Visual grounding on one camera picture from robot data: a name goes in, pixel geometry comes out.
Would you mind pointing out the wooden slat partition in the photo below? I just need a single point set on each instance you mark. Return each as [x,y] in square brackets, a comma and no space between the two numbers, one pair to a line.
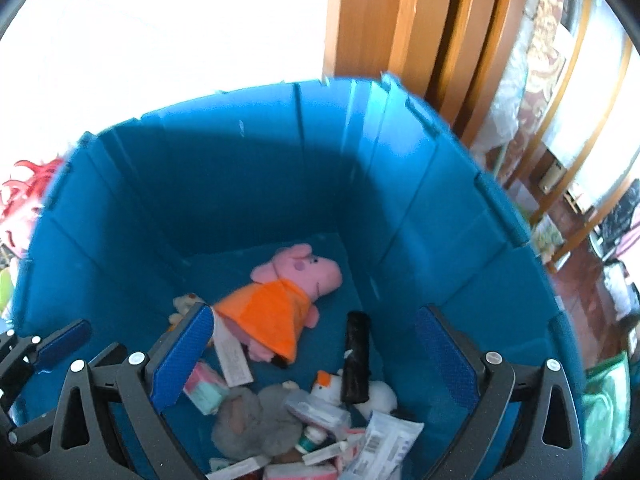
[580,35]

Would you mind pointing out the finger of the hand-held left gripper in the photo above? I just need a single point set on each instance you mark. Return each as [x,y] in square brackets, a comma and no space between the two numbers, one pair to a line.
[65,344]
[30,427]

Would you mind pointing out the pink pig plush orange dress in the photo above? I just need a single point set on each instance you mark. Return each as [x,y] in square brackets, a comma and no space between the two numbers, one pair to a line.
[270,320]

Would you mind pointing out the clear plastic case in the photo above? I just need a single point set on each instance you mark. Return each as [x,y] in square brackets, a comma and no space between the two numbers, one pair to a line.
[317,410]

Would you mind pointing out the rolled patterned mat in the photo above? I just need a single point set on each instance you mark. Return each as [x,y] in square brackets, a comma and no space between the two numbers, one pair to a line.
[545,45]

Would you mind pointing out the grey plush toy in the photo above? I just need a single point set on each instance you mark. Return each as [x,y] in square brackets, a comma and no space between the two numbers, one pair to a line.
[250,420]

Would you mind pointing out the acne cream box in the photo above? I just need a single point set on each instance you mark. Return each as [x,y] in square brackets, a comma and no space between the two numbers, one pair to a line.
[232,357]

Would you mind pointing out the green bag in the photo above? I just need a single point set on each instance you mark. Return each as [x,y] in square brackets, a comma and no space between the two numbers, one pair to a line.
[605,410]

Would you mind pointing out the white barcode packet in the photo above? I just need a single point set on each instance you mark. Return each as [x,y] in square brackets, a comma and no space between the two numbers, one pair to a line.
[385,440]

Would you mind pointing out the wooden door frame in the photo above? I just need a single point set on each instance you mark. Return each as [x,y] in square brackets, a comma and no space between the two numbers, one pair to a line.
[370,20]

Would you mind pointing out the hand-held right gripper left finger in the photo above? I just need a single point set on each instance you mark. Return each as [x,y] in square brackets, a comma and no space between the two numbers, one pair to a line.
[180,360]

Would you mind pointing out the small beige plush toy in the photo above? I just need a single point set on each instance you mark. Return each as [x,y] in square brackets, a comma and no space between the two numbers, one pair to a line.
[182,305]

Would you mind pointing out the white orange plush toy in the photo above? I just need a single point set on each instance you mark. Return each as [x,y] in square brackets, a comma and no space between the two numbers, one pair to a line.
[327,387]

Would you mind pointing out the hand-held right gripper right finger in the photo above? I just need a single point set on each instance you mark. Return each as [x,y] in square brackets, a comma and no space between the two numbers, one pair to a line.
[447,360]

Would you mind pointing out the red handbag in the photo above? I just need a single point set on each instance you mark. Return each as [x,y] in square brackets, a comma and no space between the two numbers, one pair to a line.
[27,185]

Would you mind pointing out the blue plastic storage bin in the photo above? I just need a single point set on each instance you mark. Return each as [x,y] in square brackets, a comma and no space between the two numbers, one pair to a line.
[250,185]

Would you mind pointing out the black cylindrical tube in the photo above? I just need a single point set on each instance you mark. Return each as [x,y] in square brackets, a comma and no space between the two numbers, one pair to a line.
[356,360]

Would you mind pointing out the white flat box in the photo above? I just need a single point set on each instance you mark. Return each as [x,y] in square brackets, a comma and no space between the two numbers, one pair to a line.
[240,465]

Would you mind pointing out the pink green tissue packet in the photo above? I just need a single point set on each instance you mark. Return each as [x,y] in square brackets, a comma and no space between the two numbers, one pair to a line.
[205,387]

